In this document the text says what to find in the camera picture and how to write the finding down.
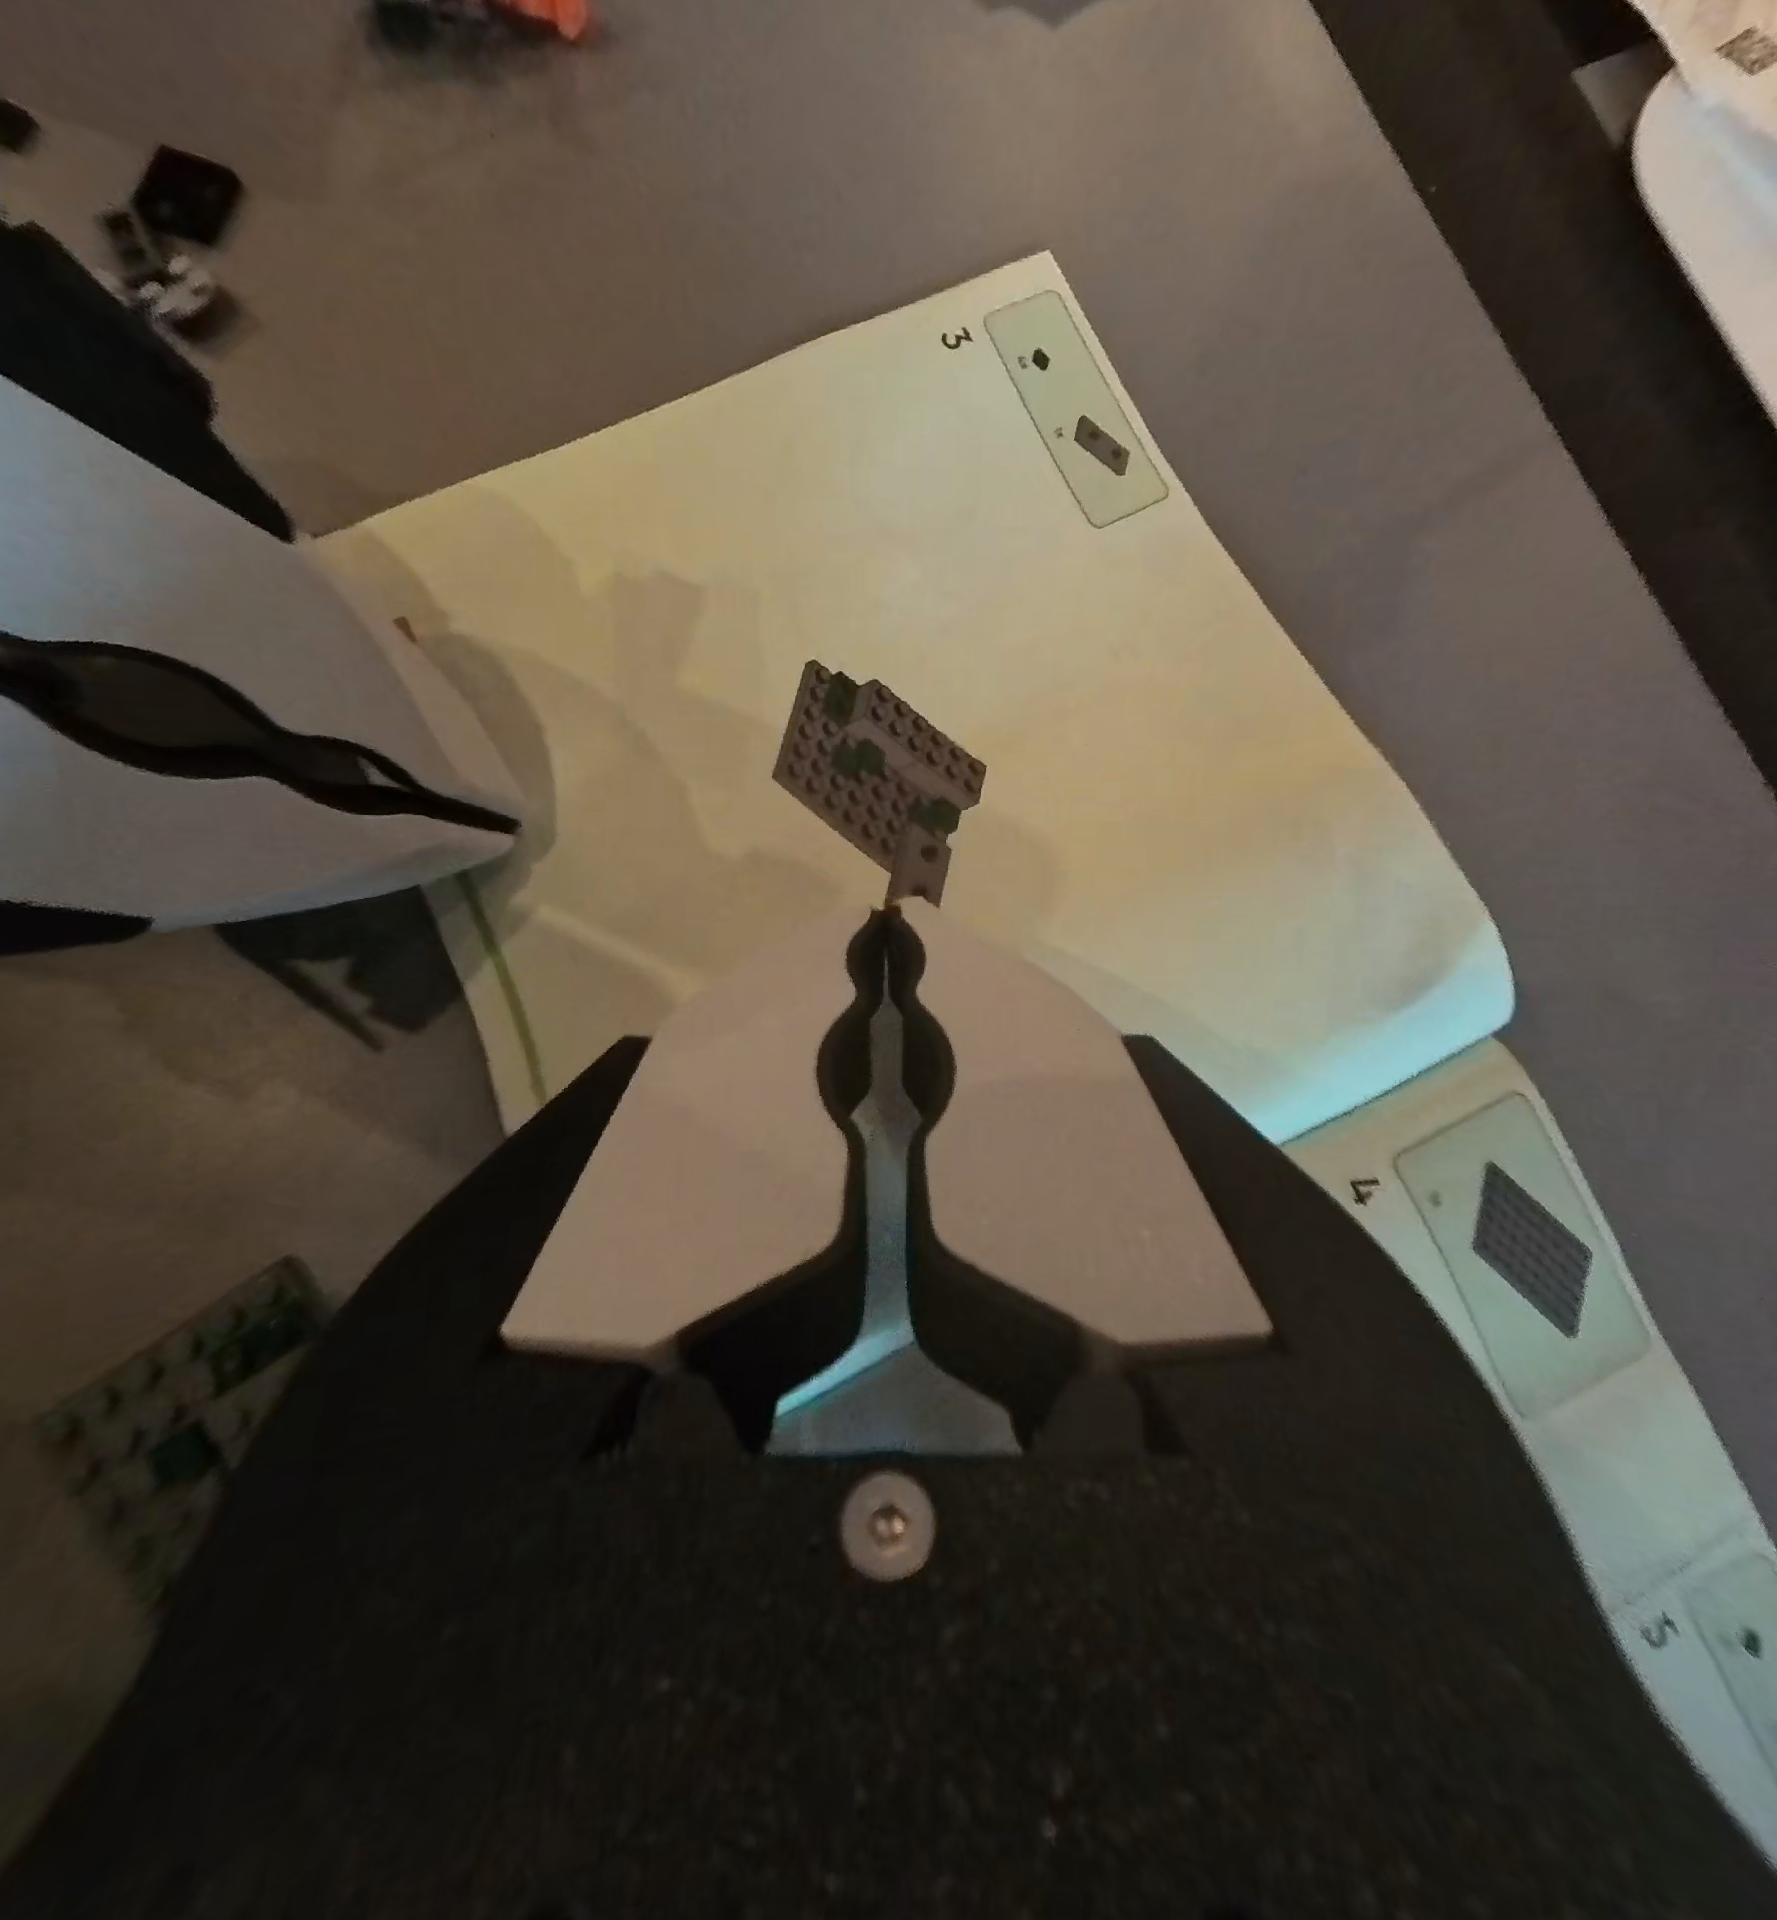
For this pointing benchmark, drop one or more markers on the instruction booklet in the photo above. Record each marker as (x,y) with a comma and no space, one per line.
(1129,676)

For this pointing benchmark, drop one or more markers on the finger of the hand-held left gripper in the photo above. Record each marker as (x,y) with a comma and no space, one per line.
(110,841)
(110,525)

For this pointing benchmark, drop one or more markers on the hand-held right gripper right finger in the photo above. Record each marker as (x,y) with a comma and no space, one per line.
(1099,1201)

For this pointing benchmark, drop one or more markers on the grey baseplate brick assembly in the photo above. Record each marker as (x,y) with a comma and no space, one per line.
(155,1440)

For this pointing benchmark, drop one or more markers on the orange and teal brick model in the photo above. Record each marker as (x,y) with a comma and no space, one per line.
(544,15)

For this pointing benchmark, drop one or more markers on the grey desk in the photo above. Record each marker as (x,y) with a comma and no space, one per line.
(679,181)

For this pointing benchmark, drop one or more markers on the white printed paper slip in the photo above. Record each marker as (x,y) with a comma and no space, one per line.
(1760,54)

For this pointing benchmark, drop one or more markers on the scattered small loose bricks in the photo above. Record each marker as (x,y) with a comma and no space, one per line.
(191,188)

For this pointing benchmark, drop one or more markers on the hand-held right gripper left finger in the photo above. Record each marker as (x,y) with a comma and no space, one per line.
(665,1201)

